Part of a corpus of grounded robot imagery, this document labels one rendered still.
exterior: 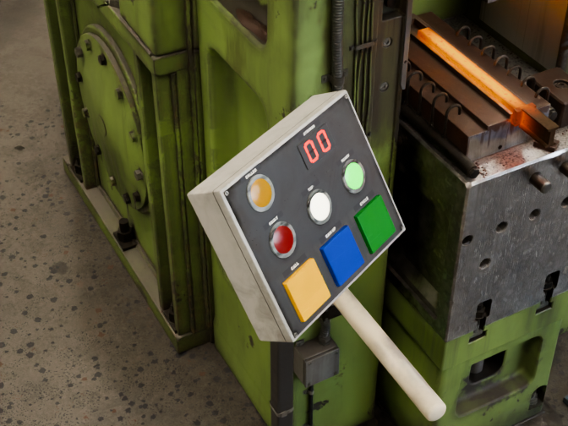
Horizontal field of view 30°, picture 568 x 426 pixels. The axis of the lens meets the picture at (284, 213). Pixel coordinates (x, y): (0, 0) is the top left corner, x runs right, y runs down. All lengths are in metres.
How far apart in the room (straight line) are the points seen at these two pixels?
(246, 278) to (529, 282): 0.93
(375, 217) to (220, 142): 0.73
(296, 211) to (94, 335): 1.45
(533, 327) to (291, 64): 0.96
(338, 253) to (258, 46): 0.51
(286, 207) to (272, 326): 0.19
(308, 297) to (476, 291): 0.69
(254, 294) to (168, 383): 1.26
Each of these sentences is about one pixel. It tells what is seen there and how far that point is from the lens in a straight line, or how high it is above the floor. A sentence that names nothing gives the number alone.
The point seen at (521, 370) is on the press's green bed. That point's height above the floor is 0.17.
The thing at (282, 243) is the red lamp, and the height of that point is 1.09.
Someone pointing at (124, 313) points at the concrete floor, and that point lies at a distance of 3.10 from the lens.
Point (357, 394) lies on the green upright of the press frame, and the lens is 2.70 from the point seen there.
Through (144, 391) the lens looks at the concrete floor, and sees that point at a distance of 2.90.
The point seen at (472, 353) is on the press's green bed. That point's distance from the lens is 2.48.
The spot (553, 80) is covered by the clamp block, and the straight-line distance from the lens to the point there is 2.29.
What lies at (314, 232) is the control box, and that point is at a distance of 1.72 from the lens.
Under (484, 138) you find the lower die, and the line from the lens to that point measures 2.12.
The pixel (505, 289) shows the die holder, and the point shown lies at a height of 0.57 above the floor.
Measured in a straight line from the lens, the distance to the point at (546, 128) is 2.08.
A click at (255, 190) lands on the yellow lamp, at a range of 1.62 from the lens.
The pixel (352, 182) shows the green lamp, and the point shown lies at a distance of 1.78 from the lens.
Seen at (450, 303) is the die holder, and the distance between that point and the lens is 2.30.
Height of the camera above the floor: 2.20
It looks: 40 degrees down
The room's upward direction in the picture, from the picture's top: straight up
